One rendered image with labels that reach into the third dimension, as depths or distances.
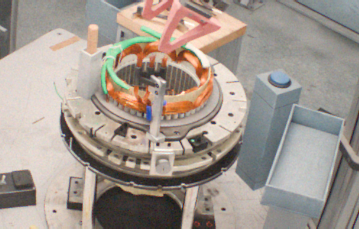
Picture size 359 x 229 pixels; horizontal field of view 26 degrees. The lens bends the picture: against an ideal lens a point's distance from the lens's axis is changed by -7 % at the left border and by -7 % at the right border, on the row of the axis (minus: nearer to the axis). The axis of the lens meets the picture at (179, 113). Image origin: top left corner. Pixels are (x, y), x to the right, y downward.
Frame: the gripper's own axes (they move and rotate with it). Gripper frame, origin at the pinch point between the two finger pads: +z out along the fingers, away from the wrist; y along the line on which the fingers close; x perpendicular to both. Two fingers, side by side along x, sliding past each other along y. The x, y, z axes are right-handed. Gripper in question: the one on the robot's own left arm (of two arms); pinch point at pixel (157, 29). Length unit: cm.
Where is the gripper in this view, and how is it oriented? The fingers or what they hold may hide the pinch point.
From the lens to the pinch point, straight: 105.5
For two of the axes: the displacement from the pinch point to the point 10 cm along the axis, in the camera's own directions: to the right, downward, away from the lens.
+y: 2.8, 6.0, -7.5
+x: 7.6, 3.3, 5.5
